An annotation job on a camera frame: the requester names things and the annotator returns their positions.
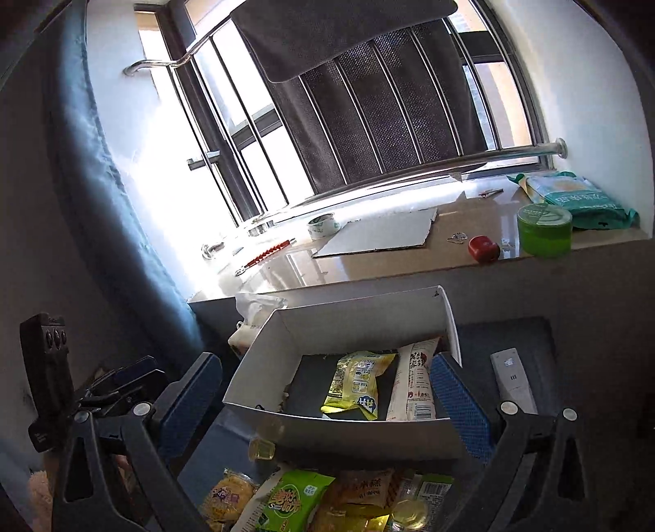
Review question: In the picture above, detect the white noodle snack bag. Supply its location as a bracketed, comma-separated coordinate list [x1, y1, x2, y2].
[385, 337, 441, 422]

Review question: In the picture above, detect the black yellow potato chip bag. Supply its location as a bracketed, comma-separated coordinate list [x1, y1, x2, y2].
[321, 352, 396, 421]

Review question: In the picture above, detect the white remote control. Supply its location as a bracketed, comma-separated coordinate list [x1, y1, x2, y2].
[490, 348, 538, 415]

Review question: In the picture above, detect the blue grey sofa cushion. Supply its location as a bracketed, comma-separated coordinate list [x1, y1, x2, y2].
[179, 317, 561, 504]

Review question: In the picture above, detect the jelly cup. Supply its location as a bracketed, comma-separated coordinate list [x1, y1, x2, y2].
[248, 437, 276, 462]

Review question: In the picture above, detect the clear green label packet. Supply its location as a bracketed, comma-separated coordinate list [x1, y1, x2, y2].
[386, 470, 454, 531]

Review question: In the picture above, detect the white cardboard storage box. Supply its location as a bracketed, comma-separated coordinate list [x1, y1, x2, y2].
[224, 286, 463, 461]

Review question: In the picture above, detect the small yellow pastry packet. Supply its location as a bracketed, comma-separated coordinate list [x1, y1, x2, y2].
[200, 469, 259, 531]

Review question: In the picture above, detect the green snack bag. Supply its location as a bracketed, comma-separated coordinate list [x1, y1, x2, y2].
[231, 469, 335, 532]

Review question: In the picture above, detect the clear crispy snack bag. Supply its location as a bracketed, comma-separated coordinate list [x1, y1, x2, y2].
[307, 469, 403, 532]

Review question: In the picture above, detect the red apple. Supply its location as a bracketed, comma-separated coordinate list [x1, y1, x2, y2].
[468, 235, 501, 265]

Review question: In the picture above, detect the grey cardboard sheet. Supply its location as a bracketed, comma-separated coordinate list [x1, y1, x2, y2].
[313, 206, 438, 258]

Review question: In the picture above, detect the green lidded container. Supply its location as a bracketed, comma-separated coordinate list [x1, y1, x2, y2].
[516, 203, 573, 258]

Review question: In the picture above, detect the blue curtain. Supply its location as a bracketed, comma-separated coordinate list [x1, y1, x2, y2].
[41, 1, 204, 371]

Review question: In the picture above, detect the green wet wipes pack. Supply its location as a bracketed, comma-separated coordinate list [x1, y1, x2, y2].
[507, 171, 639, 230]

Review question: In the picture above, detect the dark hanging towel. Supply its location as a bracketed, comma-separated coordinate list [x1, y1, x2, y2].
[231, 1, 488, 194]

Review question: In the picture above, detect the metal window rail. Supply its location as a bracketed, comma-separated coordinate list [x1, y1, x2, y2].
[125, 21, 567, 219]

